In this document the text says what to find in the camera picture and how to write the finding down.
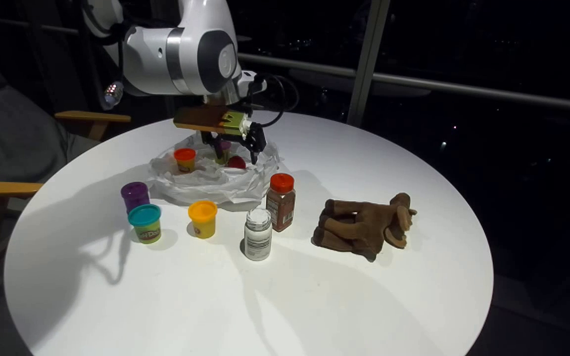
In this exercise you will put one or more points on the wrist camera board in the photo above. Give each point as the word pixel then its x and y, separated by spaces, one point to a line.
pixel 212 120

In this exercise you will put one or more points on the red capped spice bottle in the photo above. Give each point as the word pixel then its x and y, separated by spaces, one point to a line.
pixel 281 205

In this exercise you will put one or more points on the grey horizontal window rail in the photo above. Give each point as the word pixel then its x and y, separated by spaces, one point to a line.
pixel 463 88

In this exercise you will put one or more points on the white capped pill bottle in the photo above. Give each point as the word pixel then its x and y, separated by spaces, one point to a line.
pixel 257 237

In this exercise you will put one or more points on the grey window frame post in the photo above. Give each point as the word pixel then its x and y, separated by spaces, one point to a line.
pixel 366 61

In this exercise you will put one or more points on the purple lid dough tub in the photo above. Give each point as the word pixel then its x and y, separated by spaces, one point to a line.
pixel 134 195

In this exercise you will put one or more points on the brown plush toy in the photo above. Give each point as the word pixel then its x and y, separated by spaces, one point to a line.
pixel 356 229

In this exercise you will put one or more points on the grey chair cushion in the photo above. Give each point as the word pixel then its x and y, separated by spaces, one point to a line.
pixel 8 126

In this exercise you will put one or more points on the wooden chair armrest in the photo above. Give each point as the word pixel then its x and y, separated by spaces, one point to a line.
pixel 0 189
pixel 93 120

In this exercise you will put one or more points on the orange lid dough tub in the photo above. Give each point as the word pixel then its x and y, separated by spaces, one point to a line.
pixel 184 160

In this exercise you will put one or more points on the yellow lid dough tub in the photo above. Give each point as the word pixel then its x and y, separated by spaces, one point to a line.
pixel 202 219

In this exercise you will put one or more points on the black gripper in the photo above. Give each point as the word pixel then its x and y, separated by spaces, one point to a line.
pixel 231 138

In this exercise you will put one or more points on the clear white plastic bag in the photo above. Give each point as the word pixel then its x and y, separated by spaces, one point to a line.
pixel 212 185

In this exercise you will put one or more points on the teal lid dough tub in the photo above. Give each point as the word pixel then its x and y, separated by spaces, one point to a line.
pixel 144 221

